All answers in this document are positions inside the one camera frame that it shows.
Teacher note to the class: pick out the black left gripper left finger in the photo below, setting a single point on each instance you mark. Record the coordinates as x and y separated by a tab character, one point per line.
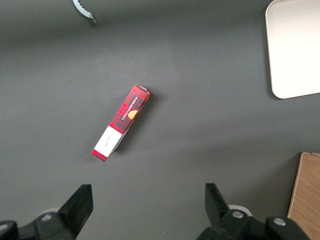
75	212

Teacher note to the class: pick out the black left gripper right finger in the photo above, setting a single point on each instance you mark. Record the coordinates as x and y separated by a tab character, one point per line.
217	210

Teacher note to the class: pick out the cream rectangular tray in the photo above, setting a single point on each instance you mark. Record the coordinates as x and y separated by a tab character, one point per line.
295	50

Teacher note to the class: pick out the wooden two-drawer cabinet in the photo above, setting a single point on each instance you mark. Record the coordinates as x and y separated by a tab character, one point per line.
307	200

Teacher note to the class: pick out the white serrated plastic tool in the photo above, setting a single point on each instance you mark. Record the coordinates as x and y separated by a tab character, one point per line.
82	11

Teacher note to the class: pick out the red plaid shortbread box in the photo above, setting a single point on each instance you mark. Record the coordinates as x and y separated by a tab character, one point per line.
125	117

